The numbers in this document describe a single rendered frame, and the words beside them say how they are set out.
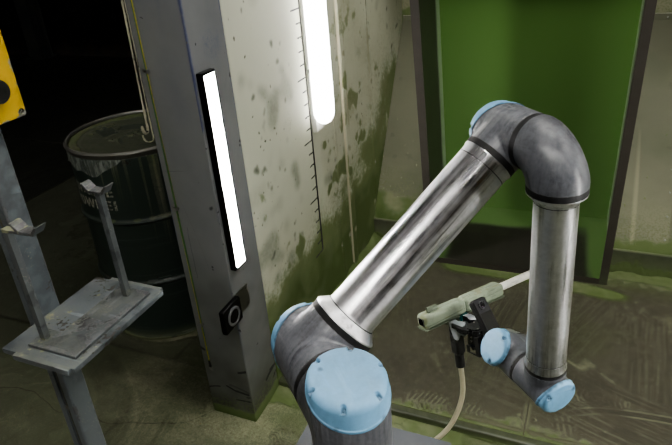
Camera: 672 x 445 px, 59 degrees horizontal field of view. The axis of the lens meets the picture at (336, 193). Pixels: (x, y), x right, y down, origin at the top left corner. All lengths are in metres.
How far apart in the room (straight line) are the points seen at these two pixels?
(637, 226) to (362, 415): 2.14
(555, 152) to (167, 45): 1.04
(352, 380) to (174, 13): 1.04
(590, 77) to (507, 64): 0.26
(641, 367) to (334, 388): 1.65
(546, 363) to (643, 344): 1.28
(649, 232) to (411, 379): 1.30
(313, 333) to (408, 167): 2.02
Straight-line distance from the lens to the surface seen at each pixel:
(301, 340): 1.21
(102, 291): 1.70
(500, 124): 1.22
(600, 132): 2.23
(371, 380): 1.09
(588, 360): 2.52
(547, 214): 1.20
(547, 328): 1.34
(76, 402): 1.85
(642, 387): 2.47
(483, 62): 2.13
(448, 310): 1.81
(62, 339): 1.56
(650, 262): 3.02
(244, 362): 2.14
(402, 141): 3.17
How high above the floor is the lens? 1.65
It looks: 26 degrees down
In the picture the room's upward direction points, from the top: 5 degrees counter-clockwise
